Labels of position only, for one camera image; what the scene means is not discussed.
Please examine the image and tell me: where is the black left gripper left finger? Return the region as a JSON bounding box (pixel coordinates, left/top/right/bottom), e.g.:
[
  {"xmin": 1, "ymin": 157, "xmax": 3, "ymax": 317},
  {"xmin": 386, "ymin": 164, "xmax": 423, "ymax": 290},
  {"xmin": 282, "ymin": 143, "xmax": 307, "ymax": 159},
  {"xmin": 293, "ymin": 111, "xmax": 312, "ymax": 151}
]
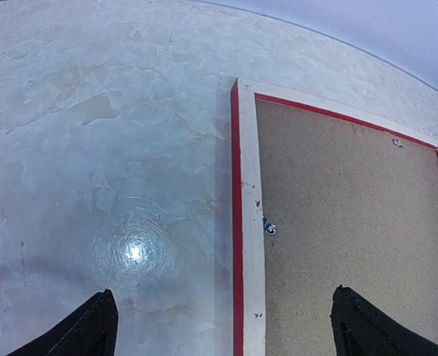
[{"xmin": 10, "ymin": 289, "xmax": 118, "ymax": 356}]

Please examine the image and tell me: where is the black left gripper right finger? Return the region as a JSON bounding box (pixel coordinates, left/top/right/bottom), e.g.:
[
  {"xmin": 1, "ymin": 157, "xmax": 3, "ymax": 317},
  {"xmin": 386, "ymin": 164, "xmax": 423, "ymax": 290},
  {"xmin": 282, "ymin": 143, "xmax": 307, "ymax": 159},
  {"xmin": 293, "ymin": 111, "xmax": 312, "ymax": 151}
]
[{"xmin": 330, "ymin": 286, "xmax": 438, "ymax": 355}]

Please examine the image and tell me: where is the brown frame backing board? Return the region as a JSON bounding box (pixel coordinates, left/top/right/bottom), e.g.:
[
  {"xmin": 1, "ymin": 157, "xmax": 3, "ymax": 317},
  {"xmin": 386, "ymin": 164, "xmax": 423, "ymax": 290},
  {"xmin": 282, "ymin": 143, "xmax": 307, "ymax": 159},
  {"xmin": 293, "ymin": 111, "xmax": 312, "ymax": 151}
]
[{"xmin": 256, "ymin": 100, "xmax": 438, "ymax": 355}]

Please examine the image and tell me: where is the red wooden picture frame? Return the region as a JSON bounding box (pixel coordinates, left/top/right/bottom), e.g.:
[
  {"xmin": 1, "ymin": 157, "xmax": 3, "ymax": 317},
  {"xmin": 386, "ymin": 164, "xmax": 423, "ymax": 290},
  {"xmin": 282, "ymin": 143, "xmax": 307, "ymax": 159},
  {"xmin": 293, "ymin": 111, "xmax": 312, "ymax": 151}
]
[{"xmin": 230, "ymin": 79, "xmax": 438, "ymax": 355}]

